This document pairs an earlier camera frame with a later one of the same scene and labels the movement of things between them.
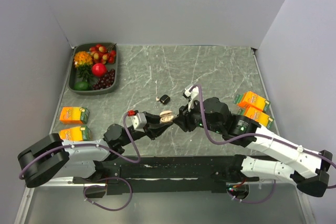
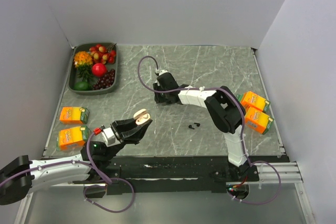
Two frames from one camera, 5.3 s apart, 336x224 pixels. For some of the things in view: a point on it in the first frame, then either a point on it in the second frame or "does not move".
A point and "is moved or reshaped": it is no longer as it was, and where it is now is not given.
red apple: x=98 y=69 does not move
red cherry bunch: x=102 y=54 does not move
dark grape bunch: x=106 y=81 does not move
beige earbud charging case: x=166 y=116 is moved or reshaped
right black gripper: x=184 y=119 → x=158 y=99
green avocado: x=82 y=86 does not move
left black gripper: x=153 y=129 → x=128 y=132
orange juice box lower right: x=257 y=115 does not move
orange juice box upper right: x=250 y=99 does not move
